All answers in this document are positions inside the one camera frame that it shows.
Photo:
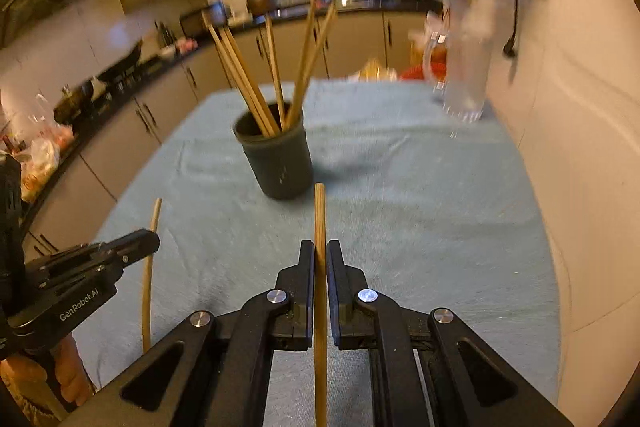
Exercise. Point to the black wok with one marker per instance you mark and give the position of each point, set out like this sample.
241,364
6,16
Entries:
120,64

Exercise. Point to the dark lidded pot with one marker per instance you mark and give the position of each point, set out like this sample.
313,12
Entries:
75,102

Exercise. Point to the range hood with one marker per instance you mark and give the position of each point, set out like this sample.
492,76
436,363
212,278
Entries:
60,2

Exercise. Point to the clear tall plastic container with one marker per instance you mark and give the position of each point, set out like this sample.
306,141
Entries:
467,92

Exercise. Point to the yellow food bag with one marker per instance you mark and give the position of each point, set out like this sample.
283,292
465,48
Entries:
375,71

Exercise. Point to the red bowl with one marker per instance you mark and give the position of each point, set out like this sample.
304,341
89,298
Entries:
417,72

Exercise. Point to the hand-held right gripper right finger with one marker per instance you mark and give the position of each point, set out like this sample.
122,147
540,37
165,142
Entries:
336,287

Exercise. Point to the plastic bag of food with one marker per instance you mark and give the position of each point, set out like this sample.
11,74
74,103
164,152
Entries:
42,152

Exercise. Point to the silver toaster oven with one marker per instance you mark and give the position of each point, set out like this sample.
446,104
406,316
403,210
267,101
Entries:
205,19

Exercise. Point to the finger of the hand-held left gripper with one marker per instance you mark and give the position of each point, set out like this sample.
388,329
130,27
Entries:
100,254

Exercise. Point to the black kitchen countertop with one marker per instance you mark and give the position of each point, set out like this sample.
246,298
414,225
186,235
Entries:
400,2

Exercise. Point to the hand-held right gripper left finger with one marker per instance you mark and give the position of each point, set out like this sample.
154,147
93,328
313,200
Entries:
305,287

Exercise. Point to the beige lower kitchen cabinets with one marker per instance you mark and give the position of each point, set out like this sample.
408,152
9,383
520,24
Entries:
350,42

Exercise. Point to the dark grey chopstick holder cup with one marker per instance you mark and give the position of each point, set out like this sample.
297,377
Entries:
280,167

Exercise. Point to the plate of red food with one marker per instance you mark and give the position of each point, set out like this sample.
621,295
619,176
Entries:
184,45

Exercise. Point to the brown pot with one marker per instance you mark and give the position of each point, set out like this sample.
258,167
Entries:
259,3

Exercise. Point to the light blue tablecloth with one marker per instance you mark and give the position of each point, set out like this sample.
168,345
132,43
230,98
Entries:
425,217

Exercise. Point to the person's left hand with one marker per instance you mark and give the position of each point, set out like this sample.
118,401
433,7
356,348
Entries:
75,377

